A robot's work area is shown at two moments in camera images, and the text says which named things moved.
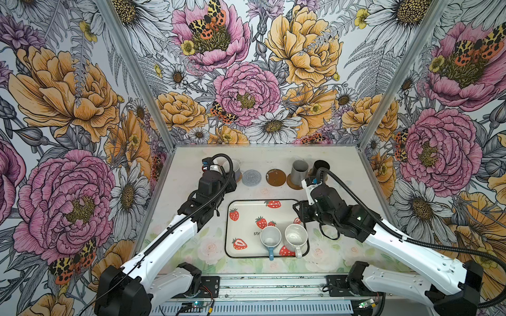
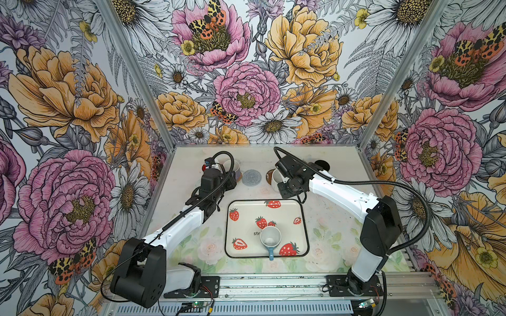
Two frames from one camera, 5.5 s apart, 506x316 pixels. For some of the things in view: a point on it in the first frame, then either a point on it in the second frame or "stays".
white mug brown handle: (296, 235) → (276, 178)
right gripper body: (311, 213) → (288, 189)
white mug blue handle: (271, 236) stays
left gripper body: (225, 179) stays
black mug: (317, 164) stays
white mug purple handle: (236, 169) stays
